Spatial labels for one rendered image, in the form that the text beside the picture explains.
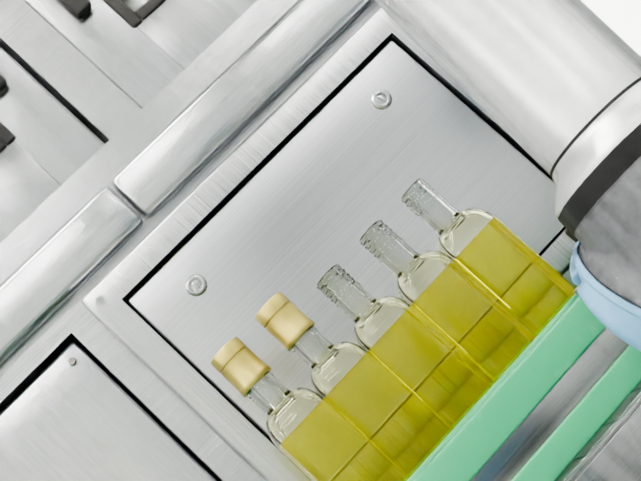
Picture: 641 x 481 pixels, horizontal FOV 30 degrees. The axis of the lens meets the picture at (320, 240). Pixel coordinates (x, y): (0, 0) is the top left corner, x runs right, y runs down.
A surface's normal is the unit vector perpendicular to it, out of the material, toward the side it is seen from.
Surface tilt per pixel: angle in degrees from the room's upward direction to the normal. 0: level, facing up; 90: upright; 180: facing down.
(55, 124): 90
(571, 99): 83
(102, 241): 90
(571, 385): 90
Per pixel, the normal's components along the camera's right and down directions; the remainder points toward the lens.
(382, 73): 0.04, -0.25
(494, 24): -0.37, 0.00
